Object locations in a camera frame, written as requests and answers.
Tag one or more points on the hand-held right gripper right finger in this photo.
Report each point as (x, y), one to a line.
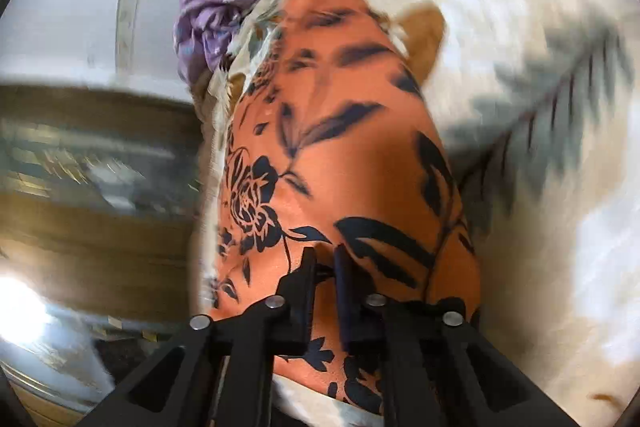
(347, 302)

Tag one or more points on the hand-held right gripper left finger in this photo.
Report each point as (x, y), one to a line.
(295, 302)

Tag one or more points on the orange floral blouse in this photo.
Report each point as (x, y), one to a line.
(350, 157)

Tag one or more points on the wooden glass panel door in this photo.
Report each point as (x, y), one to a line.
(95, 187)

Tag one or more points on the floral leaf print blanket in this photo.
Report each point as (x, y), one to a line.
(525, 132)

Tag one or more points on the purple floral cloth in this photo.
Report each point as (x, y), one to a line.
(215, 27)

